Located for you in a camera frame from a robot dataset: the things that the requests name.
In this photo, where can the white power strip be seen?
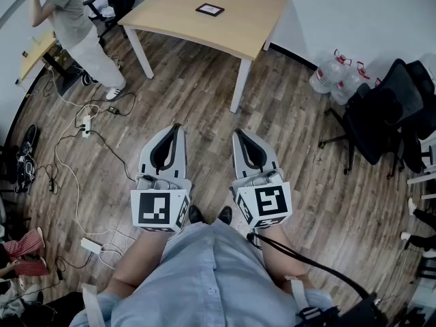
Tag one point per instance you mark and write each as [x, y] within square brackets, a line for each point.
[86, 125]

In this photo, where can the person's left forearm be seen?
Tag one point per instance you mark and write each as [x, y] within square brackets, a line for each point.
[136, 264]

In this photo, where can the person's right forearm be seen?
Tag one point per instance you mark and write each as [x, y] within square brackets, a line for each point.
[282, 261]

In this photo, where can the black picture frame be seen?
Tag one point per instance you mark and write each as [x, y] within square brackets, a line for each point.
[210, 9]

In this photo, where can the round light wooden table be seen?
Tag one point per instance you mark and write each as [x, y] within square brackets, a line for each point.
[204, 29]

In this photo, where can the black mesh office chair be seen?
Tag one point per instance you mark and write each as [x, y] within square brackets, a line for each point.
[378, 121]
[422, 114]

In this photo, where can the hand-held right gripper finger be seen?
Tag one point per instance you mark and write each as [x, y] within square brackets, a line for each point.
[270, 158]
[238, 162]

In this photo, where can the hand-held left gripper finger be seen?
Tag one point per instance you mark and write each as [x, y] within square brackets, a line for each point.
[146, 157]
[181, 158]

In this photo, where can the person's black shoe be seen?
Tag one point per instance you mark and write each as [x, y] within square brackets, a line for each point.
[195, 214]
[225, 214]

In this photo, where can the black pack with buckle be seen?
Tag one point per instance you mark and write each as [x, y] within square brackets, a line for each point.
[354, 313]

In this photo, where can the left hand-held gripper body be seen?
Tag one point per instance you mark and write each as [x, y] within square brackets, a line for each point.
[150, 210]

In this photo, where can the red striped cloth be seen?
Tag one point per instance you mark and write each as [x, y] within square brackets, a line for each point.
[25, 250]

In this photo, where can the white power adapter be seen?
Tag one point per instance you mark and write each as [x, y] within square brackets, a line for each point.
[91, 245]

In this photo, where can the pale wooden side table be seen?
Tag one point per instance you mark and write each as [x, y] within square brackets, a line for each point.
[34, 53]

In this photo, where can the person's light blue shirt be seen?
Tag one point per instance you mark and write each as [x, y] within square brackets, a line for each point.
[204, 278]

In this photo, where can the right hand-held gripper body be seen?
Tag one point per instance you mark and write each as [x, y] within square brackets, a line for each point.
[269, 201]

